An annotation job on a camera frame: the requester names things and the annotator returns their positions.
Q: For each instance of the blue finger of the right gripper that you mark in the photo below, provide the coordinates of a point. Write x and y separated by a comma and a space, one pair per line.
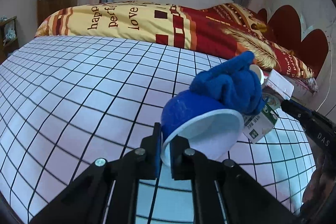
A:
297, 111

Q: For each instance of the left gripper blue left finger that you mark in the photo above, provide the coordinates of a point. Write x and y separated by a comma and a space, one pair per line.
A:
156, 151

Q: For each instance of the white blue plastic cup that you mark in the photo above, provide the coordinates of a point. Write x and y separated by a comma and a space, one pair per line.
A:
209, 126

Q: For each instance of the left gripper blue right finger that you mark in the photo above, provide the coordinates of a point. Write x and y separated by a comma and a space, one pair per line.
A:
180, 163

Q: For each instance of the red yellow printed blanket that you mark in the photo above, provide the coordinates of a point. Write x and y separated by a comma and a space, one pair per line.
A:
224, 31

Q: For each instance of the white bed frame with mattress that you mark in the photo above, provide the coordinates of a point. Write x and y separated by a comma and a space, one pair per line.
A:
311, 93

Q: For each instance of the blue cloth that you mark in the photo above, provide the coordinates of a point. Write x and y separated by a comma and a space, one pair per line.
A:
233, 84

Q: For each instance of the red white paper cup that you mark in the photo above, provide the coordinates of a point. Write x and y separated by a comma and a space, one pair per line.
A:
256, 69

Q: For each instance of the person right hand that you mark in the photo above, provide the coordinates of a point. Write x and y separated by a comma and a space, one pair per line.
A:
321, 183

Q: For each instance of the wooden side shelf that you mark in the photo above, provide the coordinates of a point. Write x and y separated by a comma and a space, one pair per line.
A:
9, 39

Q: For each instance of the green white carton box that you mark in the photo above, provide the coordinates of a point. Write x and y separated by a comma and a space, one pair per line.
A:
256, 127

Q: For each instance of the white black grid tablecloth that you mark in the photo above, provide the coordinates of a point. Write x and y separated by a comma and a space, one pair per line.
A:
69, 100

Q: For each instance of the red heart-shaped headboard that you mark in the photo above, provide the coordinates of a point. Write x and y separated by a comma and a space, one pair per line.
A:
284, 28

